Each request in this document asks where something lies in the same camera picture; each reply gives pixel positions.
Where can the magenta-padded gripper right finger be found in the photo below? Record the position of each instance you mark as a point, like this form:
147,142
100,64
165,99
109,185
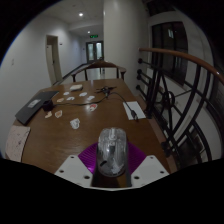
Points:
150,168

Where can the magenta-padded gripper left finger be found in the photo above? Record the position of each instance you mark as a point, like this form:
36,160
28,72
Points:
75,168

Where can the beige printed mouse pad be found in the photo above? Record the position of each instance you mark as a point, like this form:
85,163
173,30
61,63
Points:
16,143

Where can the white printed sticker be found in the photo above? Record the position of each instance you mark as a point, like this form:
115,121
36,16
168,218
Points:
75,123

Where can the white paper sheet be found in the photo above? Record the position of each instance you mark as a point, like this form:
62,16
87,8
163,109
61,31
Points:
135,108

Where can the red and white sticker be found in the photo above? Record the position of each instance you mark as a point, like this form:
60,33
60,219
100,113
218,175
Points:
92,107

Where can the small black box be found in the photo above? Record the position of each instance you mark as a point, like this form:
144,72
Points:
47,105

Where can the small white sticker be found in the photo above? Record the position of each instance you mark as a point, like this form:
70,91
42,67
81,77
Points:
70,98
66,93
83,94
90,98

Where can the small beige sticker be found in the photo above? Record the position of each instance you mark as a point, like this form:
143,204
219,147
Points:
60,99

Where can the closed dark laptop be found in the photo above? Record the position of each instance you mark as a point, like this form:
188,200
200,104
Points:
35,106

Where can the small white box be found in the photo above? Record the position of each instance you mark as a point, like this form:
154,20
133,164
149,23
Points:
76,87

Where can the wooden armchair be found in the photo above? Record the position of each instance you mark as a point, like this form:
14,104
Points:
100,65

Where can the pale side door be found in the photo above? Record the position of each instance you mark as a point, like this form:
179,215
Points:
53,60

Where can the black railing with wooden handrail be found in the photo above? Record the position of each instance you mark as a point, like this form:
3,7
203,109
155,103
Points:
180,55

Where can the glazed double door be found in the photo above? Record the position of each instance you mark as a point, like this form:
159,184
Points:
94,51

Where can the dark window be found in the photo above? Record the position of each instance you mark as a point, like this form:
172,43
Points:
170,50

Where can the green exit sign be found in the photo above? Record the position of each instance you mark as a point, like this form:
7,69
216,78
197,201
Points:
93,36

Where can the round ceiling light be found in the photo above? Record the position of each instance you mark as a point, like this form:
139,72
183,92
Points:
81,14

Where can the white wall switch plate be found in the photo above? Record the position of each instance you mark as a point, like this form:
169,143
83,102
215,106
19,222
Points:
12,61

